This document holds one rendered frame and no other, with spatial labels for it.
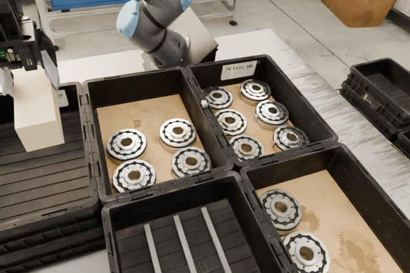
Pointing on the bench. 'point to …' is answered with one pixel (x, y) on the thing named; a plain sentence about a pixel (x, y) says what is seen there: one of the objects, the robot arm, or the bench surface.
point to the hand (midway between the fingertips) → (34, 86)
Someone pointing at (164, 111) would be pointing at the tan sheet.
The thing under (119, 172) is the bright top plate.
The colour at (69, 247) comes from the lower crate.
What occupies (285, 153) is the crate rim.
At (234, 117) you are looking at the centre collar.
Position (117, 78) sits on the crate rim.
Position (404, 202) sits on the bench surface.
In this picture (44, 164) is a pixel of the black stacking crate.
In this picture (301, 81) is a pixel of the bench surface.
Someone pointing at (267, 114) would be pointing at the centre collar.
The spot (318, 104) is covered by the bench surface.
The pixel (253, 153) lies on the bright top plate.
